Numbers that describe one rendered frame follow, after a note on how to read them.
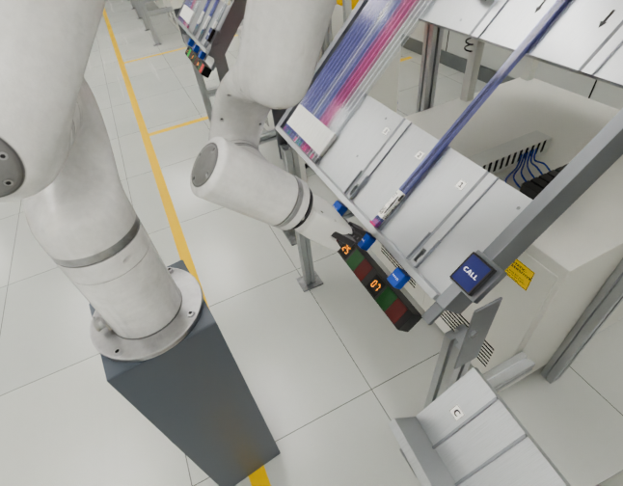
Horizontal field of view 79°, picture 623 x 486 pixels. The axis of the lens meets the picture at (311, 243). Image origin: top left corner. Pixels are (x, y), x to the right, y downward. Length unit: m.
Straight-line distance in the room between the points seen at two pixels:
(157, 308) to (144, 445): 0.84
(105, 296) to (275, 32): 0.41
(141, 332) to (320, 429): 0.77
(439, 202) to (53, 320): 1.63
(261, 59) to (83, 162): 0.27
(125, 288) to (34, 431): 1.11
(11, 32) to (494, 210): 0.60
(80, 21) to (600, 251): 0.91
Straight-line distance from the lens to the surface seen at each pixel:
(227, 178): 0.48
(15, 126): 0.42
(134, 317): 0.64
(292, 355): 1.40
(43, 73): 0.42
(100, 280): 0.58
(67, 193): 0.55
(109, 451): 1.47
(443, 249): 0.65
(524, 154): 1.12
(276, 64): 0.44
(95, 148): 0.57
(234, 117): 0.57
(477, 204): 0.65
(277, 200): 0.53
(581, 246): 0.94
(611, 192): 1.12
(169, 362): 0.69
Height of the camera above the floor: 1.21
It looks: 45 degrees down
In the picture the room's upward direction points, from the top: 8 degrees counter-clockwise
